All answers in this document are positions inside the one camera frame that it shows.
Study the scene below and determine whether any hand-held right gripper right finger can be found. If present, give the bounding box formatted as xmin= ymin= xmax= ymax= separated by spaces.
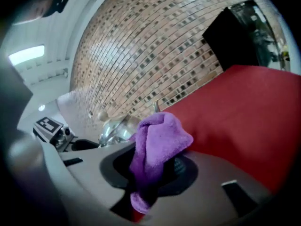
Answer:
xmin=141 ymin=150 xmax=278 ymax=226

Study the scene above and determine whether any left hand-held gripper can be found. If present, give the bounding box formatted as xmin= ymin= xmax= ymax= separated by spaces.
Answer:
xmin=32 ymin=116 xmax=101 ymax=152

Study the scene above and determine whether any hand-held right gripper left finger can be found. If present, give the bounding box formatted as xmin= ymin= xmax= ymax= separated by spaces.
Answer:
xmin=42 ymin=141 xmax=136 ymax=226

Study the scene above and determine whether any silver metal kettle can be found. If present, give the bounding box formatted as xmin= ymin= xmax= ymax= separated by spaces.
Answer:
xmin=97 ymin=101 xmax=162 ymax=148

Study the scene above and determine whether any purple cloth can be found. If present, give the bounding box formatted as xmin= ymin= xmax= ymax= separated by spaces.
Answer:
xmin=128 ymin=112 xmax=194 ymax=214

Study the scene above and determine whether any red fabric surface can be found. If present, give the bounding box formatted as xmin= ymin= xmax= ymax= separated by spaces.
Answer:
xmin=131 ymin=64 xmax=301 ymax=224

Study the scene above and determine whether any rectangular ceiling light panel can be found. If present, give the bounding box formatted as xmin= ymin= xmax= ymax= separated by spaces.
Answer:
xmin=8 ymin=45 xmax=46 ymax=66

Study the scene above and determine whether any person's face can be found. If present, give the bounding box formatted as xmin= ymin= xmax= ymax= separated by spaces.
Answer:
xmin=11 ymin=0 xmax=56 ymax=25

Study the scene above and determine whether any black flat panel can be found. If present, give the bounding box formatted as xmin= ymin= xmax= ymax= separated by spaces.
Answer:
xmin=202 ymin=7 xmax=262 ymax=72

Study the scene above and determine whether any glass window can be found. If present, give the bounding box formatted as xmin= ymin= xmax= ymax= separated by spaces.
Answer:
xmin=230 ymin=0 xmax=292 ymax=71

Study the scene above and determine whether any black head-worn camera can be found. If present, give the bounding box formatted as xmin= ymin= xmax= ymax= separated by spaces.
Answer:
xmin=43 ymin=0 xmax=69 ymax=18

